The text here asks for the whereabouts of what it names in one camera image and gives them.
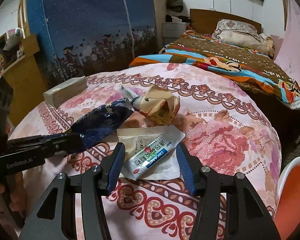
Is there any dark blue snack bag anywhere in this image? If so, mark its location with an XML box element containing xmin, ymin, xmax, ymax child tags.
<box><xmin>70</xmin><ymin>98</ymin><xmax>134</xmax><ymax>153</ymax></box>

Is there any white medicine sachet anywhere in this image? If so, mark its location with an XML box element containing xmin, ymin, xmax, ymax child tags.
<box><xmin>123</xmin><ymin>138</ymin><xmax>173</xmax><ymax>180</ymax></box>

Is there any beige paper pouch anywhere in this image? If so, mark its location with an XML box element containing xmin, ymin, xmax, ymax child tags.
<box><xmin>117</xmin><ymin>125</ymin><xmax>185</xmax><ymax>180</ymax></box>

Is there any white blue toothpaste tube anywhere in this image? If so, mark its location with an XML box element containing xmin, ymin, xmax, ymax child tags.
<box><xmin>120</xmin><ymin>85</ymin><xmax>144</xmax><ymax>111</ymax></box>

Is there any orange white trash bin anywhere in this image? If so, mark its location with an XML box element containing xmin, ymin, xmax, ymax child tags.
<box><xmin>274</xmin><ymin>157</ymin><xmax>300</xmax><ymax>239</ymax></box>

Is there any left hand orange glove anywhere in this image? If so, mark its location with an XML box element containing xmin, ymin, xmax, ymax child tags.
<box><xmin>0</xmin><ymin>172</ymin><xmax>28</xmax><ymax>218</ymax></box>

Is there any beige cardboard box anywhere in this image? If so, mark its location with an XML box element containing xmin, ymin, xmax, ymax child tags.
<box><xmin>43</xmin><ymin>76</ymin><xmax>87</xmax><ymax>108</ymax></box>

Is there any wooden cabinet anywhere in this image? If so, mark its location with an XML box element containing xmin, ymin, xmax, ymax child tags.
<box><xmin>1</xmin><ymin>34</ymin><xmax>47</xmax><ymax>126</ymax></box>

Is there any crumpled brown paper bag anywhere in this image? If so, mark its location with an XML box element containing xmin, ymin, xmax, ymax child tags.
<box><xmin>139</xmin><ymin>85</ymin><xmax>180</xmax><ymax>125</ymax></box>

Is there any blue fabric wardrobe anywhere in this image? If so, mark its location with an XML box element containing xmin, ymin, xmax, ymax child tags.
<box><xmin>26</xmin><ymin>0</ymin><xmax>158</xmax><ymax>87</ymax></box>

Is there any brown colourful bed blanket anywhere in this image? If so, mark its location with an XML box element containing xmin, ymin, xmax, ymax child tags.
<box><xmin>130</xmin><ymin>30</ymin><xmax>300</xmax><ymax>110</ymax></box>

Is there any white nightstand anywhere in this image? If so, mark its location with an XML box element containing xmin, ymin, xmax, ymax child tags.
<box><xmin>161</xmin><ymin>22</ymin><xmax>190</xmax><ymax>45</ymax></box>

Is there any pink curtain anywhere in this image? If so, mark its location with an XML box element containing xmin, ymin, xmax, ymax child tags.
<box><xmin>275</xmin><ymin>0</ymin><xmax>300</xmax><ymax>86</ymax></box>

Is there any grey hanging handbag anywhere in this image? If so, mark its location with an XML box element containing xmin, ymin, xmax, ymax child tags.
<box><xmin>166</xmin><ymin>0</ymin><xmax>184</xmax><ymax>13</ymax></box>

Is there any wooden headboard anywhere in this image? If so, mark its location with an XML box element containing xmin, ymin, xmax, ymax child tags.
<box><xmin>190</xmin><ymin>9</ymin><xmax>263</xmax><ymax>35</ymax></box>

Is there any floral pillow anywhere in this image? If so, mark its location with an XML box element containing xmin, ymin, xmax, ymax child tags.
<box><xmin>212</xmin><ymin>19</ymin><xmax>275</xmax><ymax>59</ymax></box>

